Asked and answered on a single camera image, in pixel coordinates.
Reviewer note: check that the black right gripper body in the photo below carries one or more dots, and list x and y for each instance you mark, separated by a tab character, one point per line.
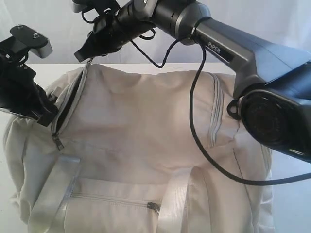
113	31

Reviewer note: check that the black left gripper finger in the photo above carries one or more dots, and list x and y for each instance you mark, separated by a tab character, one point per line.
47	107

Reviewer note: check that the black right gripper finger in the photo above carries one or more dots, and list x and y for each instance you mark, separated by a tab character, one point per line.
86	51

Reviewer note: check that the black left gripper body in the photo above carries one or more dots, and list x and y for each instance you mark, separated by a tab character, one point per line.
18	94

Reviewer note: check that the cream fabric duffel bag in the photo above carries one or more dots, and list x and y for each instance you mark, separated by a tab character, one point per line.
120	158

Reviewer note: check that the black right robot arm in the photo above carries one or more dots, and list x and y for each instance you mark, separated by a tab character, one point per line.
272	89

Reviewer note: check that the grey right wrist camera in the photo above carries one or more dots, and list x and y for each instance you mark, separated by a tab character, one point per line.
76	7

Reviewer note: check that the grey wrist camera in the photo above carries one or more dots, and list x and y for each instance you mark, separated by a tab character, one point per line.
27	39
76	7

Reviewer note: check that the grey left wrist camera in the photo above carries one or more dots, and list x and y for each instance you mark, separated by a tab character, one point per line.
27	39

